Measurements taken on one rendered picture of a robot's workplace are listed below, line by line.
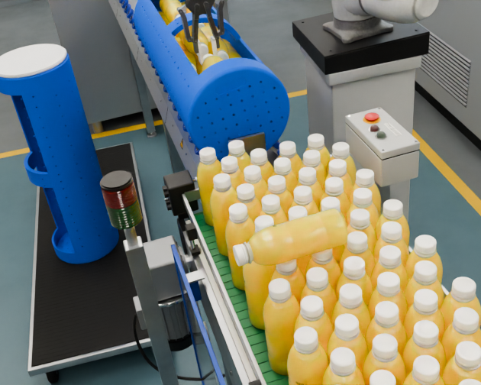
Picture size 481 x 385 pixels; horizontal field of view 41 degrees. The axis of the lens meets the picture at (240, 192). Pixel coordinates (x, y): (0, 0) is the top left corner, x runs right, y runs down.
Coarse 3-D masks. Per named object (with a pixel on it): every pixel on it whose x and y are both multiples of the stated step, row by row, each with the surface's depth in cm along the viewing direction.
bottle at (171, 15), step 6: (162, 0) 230; (168, 0) 226; (174, 0) 226; (162, 6) 228; (168, 6) 223; (174, 6) 221; (180, 6) 221; (168, 12) 221; (174, 12) 219; (186, 12) 222; (168, 18) 222; (174, 18) 219
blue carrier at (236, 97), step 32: (160, 32) 203; (224, 32) 225; (160, 64) 198; (224, 64) 167; (256, 64) 169; (192, 96) 167; (224, 96) 168; (256, 96) 171; (288, 96) 174; (192, 128) 170; (224, 128) 174; (256, 128) 176
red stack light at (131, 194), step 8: (104, 192) 123; (112, 192) 122; (120, 192) 122; (128, 192) 123; (136, 192) 126; (104, 200) 125; (112, 200) 123; (120, 200) 123; (128, 200) 124; (112, 208) 124; (120, 208) 124
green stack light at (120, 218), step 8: (136, 200) 126; (128, 208) 124; (136, 208) 126; (112, 216) 126; (120, 216) 125; (128, 216) 125; (136, 216) 127; (112, 224) 127; (120, 224) 126; (128, 224) 126; (136, 224) 127
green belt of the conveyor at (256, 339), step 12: (204, 228) 167; (216, 252) 158; (216, 264) 155; (228, 264) 154; (228, 276) 151; (228, 288) 148; (240, 300) 144; (240, 312) 141; (240, 324) 138; (252, 336) 135; (264, 336) 135; (252, 348) 133; (264, 348) 132; (264, 360) 130; (264, 372) 127; (276, 384) 125; (288, 384) 124
